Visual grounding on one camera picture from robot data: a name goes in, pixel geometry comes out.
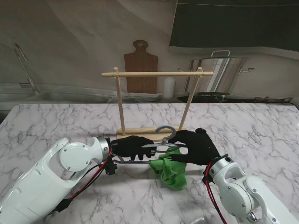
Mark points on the dark range hood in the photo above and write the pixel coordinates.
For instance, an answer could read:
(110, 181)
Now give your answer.
(233, 23)

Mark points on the large steel stock pot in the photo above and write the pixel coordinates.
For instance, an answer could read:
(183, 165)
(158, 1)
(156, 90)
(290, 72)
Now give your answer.
(222, 74)

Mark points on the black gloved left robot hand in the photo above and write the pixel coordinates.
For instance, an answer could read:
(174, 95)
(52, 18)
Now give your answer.
(130, 147)

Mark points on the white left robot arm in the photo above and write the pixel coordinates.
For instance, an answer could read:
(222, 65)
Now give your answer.
(46, 175)

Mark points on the green microfibre towel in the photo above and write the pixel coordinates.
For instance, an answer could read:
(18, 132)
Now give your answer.
(172, 172)

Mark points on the black stove top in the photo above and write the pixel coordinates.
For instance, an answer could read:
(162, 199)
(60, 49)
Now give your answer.
(233, 98)

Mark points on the stack of white plates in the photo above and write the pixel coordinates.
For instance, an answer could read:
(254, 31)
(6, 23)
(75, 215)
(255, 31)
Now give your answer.
(142, 96)

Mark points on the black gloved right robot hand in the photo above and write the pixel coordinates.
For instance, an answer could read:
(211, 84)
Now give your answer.
(201, 147)

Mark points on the wooden hanging rack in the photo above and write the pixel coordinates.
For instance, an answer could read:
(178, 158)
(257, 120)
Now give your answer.
(151, 74)

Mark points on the brown wooden cutting board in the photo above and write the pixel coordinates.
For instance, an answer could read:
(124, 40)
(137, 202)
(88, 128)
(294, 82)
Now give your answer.
(140, 72)

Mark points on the chrome kitchen faucet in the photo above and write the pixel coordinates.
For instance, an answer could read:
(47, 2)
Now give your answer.
(25, 70)

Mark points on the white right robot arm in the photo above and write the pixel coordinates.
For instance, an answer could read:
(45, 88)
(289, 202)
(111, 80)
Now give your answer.
(245, 193)

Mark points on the grey plastic clothes hanger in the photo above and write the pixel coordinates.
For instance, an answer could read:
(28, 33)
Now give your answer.
(166, 127)

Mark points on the steel kitchen sink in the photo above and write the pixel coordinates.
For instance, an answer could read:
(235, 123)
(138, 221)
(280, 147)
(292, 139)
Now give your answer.
(58, 96)

